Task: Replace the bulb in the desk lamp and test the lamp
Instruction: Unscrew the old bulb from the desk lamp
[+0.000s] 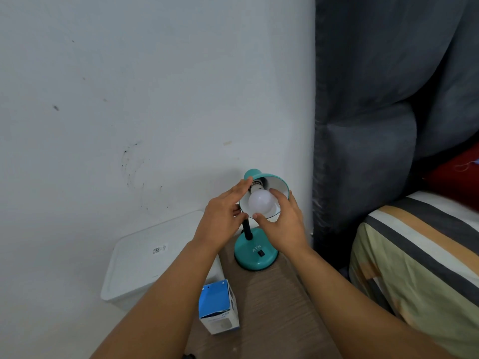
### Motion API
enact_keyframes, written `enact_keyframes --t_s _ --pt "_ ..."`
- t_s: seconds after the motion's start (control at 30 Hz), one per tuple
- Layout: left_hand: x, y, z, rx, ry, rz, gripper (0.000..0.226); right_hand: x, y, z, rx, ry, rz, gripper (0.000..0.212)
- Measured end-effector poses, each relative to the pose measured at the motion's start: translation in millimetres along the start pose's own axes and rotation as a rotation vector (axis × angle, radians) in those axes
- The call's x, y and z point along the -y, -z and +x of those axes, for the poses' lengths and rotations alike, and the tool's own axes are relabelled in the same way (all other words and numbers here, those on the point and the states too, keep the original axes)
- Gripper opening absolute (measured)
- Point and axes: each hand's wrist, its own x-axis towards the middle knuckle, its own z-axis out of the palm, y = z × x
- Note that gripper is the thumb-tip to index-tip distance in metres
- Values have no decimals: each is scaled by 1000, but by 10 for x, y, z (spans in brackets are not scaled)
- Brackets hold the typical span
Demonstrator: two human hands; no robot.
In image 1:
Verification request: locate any person's right hand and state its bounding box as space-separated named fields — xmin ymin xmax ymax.
xmin=252 ymin=187 xmax=312 ymax=259

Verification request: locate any person's left hand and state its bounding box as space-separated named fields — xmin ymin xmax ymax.
xmin=191 ymin=177 xmax=254 ymax=255

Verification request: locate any white light bulb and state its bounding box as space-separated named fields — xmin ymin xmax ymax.
xmin=247 ymin=179 xmax=277 ymax=214

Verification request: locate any teal desk lamp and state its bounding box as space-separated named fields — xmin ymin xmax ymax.
xmin=234 ymin=169 xmax=291 ymax=272

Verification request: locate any white plastic storage box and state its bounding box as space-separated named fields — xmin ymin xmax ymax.
xmin=106 ymin=254 xmax=226 ymax=313

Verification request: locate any blue white bulb carton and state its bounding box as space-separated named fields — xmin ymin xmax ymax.
xmin=198 ymin=279 xmax=240 ymax=336

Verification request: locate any white storage box lid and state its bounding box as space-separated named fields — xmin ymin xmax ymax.
xmin=100 ymin=209 xmax=210 ymax=302

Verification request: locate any person's left forearm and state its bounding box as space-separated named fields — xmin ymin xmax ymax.
xmin=89 ymin=239 xmax=225 ymax=359

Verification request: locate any person's right forearm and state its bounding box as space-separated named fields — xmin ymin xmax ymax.
xmin=282 ymin=246 xmax=457 ymax=359

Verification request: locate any striped pillow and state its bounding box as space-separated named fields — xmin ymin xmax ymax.
xmin=348 ymin=190 xmax=479 ymax=359

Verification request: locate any red pillow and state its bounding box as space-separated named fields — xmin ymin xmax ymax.
xmin=423 ymin=142 xmax=479 ymax=212

